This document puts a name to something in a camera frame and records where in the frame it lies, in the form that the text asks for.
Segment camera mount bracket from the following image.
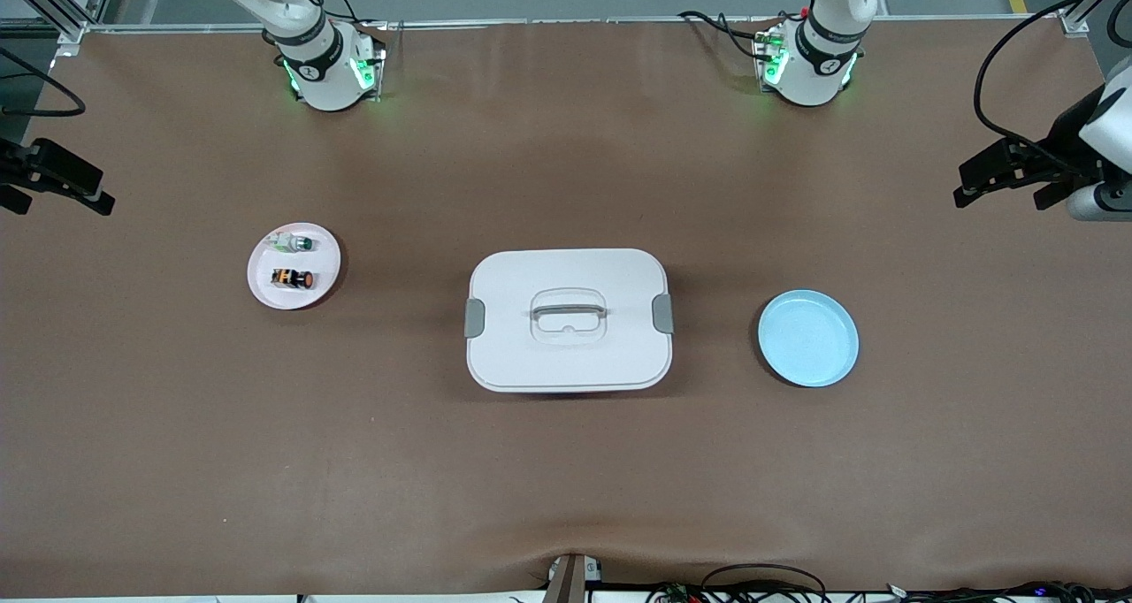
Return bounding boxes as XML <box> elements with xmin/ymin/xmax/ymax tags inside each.
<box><xmin>541</xmin><ymin>553</ymin><xmax>604</xmax><ymax>603</ymax></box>

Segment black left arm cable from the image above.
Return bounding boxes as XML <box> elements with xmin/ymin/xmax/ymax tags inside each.
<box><xmin>974</xmin><ymin>0</ymin><xmax>1132</xmax><ymax>169</ymax></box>

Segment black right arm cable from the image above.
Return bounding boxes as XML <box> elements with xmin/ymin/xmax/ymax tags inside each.
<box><xmin>0</xmin><ymin>46</ymin><xmax>88</xmax><ymax>118</ymax></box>

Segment black arm base cable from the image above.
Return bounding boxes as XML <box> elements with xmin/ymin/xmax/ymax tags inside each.
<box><xmin>325</xmin><ymin>0</ymin><xmax>390</xmax><ymax>31</ymax></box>
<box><xmin>678</xmin><ymin>9</ymin><xmax>781</xmax><ymax>61</ymax></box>

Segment white lidded storage box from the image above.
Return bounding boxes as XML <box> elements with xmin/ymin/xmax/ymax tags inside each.
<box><xmin>464</xmin><ymin>248</ymin><xmax>675</xmax><ymax>394</ymax></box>

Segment pink round plate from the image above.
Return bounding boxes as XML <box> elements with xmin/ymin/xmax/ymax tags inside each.
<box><xmin>247</xmin><ymin>222</ymin><xmax>342</xmax><ymax>310</ymax></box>

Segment light blue round plate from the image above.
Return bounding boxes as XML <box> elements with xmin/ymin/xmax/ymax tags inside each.
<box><xmin>757</xmin><ymin>289</ymin><xmax>860</xmax><ymax>388</ymax></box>

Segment black cable bundle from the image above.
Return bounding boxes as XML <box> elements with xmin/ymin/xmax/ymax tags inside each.
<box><xmin>646</xmin><ymin>563</ymin><xmax>832</xmax><ymax>603</ymax></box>
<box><xmin>884</xmin><ymin>579</ymin><xmax>1132</xmax><ymax>603</ymax></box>

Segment brown table mat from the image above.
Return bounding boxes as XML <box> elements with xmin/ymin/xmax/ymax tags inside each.
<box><xmin>0</xmin><ymin>18</ymin><xmax>1132</xmax><ymax>599</ymax></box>

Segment aluminium frame post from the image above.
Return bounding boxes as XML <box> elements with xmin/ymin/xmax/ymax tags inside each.
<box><xmin>1059</xmin><ymin>0</ymin><xmax>1132</xmax><ymax>38</ymax></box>
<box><xmin>0</xmin><ymin>0</ymin><xmax>120</xmax><ymax>45</ymax></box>

